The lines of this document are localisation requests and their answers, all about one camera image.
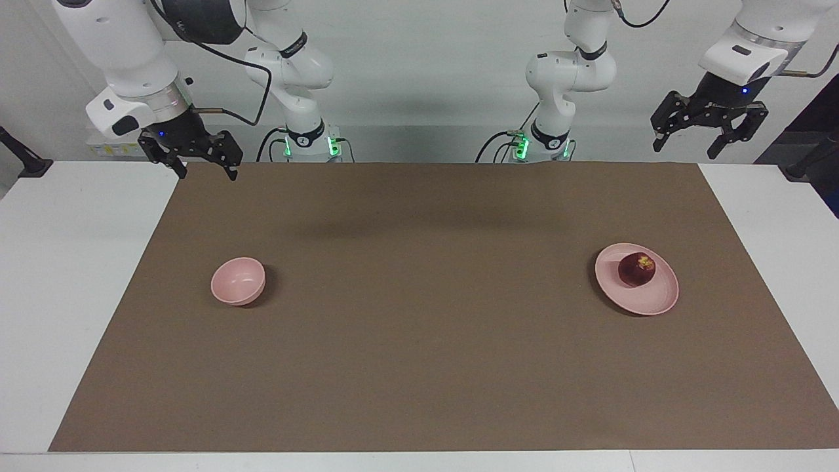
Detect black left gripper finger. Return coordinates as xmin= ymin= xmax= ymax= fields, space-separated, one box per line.
xmin=651 ymin=92 xmax=690 ymax=153
xmin=707 ymin=102 xmax=770 ymax=160

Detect pink plate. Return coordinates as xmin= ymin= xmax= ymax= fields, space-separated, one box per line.
xmin=595 ymin=243 xmax=680 ymax=316

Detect dark red apple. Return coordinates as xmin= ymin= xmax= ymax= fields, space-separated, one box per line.
xmin=618 ymin=252 xmax=656 ymax=288

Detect black base cable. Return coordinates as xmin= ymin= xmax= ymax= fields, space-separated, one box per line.
xmin=256 ymin=127 xmax=290 ymax=163
xmin=475 ymin=130 xmax=526 ymax=163

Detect pink bowl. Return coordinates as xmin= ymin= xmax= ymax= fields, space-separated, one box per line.
xmin=210 ymin=257 xmax=267 ymax=307

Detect dark panel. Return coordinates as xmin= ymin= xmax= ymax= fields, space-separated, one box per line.
xmin=754 ymin=73 xmax=839 ymax=218

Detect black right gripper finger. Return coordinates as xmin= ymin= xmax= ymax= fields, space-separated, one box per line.
xmin=138 ymin=131 xmax=189 ymax=180
xmin=208 ymin=130 xmax=244 ymax=182

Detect brown table mat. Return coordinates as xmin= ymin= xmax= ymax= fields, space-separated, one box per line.
xmin=48 ymin=162 xmax=839 ymax=453

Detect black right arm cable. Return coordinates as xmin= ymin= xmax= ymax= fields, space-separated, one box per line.
xmin=149 ymin=0 xmax=273 ymax=127

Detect black stand clamp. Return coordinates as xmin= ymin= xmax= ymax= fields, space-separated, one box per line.
xmin=0 ymin=126 xmax=54 ymax=179
xmin=779 ymin=131 xmax=839 ymax=182

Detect white power strip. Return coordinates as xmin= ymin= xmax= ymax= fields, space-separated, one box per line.
xmin=87 ymin=133 xmax=149 ymax=159

